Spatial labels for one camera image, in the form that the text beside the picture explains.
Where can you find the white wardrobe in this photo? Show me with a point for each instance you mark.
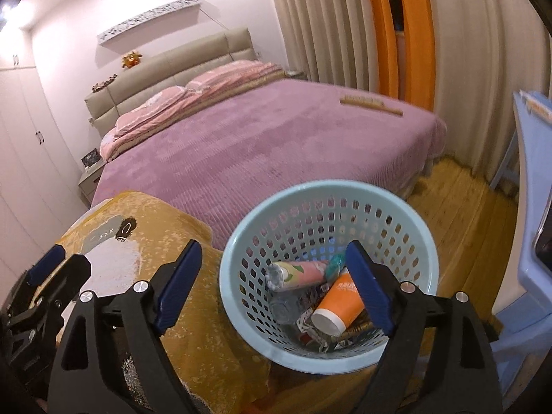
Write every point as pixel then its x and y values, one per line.
pixel 26 159

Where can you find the pink striped quilt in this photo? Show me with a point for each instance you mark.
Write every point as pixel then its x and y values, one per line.
pixel 181 112

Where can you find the ceiling lamp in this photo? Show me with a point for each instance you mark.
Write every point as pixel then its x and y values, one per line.
pixel 9 12

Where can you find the pink pillow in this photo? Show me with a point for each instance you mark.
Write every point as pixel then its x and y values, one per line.
pixel 224 75
pixel 151 110

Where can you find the blue plastic chair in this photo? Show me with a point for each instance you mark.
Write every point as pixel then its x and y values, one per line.
pixel 530 168

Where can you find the dark headboard ornament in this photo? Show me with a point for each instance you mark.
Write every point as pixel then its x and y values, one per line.
pixel 104 84

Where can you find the orange door frame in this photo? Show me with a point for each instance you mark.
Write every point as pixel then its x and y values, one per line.
pixel 409 30

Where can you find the beige upholstered bed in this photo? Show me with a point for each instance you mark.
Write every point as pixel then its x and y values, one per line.
pixel 194 51

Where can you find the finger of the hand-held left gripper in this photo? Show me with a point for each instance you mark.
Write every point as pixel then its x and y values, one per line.
pixel 45 265

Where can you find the purple bedspread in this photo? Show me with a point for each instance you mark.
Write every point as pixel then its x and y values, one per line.
pixel 267 151

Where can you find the orange plush toy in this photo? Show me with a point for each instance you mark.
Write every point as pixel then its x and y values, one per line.
pixel 132 60

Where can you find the snack wrapper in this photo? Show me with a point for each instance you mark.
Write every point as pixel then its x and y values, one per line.
pixel 340 340

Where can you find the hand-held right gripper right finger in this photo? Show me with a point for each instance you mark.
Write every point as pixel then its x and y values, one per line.
pixel 371 289

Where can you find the orange cup with white lid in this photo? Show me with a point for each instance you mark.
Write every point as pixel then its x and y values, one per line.
pixel 340 299

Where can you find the beige curtain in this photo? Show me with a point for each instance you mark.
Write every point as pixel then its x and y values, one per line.
pixel 319 21
pixel 483 60

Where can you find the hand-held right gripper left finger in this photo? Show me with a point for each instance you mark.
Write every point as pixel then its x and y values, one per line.
pixel 172 293

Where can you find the clear plastic bottle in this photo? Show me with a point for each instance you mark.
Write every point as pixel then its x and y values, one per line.
pixel 287 306

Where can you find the yellow printed blanket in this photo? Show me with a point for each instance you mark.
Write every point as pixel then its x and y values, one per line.
pixel 194 345

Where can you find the grey nightstand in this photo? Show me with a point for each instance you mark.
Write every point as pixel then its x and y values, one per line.
pixel 88 185

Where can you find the white wall shelf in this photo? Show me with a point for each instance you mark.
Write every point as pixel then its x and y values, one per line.
pixel 146 19

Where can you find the light blue plastic basket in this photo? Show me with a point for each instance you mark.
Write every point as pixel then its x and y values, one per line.
pixel 267 224

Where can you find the pink labelled bottle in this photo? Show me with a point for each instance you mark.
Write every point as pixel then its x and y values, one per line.
pixel 306 274

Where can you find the green packet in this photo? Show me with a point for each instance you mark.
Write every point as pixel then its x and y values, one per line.
pixel 336 264

